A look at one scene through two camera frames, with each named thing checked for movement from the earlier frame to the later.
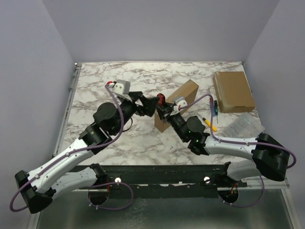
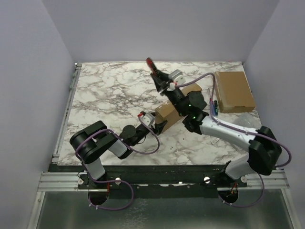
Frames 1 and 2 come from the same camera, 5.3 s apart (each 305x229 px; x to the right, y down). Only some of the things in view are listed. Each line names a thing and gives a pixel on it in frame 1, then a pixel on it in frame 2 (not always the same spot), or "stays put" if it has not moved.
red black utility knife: [161, 99] to [152, 65]
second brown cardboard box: [233, 92] stays put
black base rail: [169, 181] stays put
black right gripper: [165, 114] to [162, 81]
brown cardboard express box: [174, 105] stays put
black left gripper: [149, 105] to [158, 127]
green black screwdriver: [216, 108] stays put
